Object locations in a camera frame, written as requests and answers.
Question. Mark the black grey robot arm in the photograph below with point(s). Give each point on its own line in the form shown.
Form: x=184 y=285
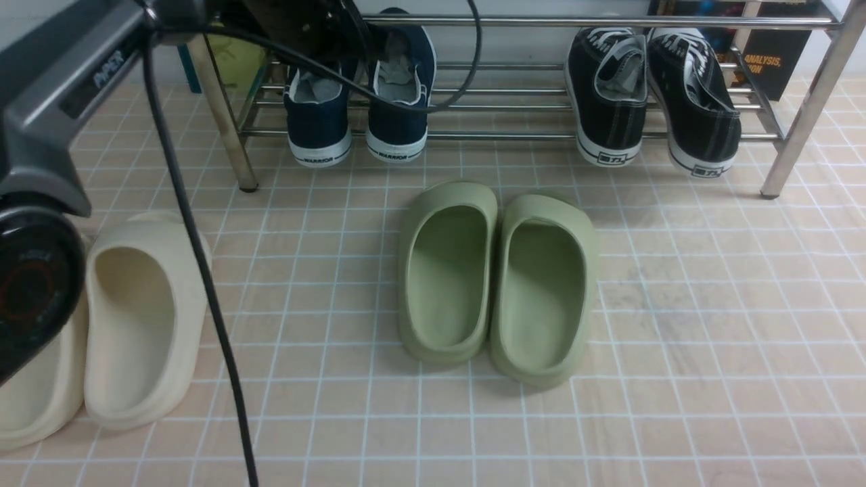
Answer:
x=53 y=80

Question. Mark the cream slipper right one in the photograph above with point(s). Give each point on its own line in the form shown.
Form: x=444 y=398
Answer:
x=147 y=306

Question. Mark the yellow-green book blue edge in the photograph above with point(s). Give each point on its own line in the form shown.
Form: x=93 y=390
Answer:
x=239 y=63

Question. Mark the stainless steel shoe rack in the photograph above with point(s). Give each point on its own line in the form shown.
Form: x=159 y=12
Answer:
x=843 y=29

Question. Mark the black sneaker right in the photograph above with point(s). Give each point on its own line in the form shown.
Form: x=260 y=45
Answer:
x=687 y=81

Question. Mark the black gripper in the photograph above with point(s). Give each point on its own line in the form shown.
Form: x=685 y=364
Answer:
x=324 y=31

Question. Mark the black sneaker left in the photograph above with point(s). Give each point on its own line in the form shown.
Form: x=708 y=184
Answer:
x=606 y=82

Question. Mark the green slipper right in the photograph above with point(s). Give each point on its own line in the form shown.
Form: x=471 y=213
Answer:
x=546 y=284

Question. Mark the green slipper left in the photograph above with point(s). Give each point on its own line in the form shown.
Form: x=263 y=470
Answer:
x=445 y=258

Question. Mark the cream slipper far left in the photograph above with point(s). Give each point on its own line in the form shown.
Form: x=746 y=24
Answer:
x=48 y=391

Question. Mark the black sneaker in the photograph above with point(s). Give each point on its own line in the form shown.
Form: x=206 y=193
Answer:
x=687 y=81
x=606 y=82

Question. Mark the black book orange text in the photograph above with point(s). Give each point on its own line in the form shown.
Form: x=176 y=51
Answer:
x=770 y=55

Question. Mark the green slipper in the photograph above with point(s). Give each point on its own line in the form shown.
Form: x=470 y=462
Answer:
x=546 y=284
x=445 y=258

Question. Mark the navy canvas shoe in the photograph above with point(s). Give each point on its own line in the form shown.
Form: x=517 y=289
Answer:
x=403 y=77
x=317 y=118

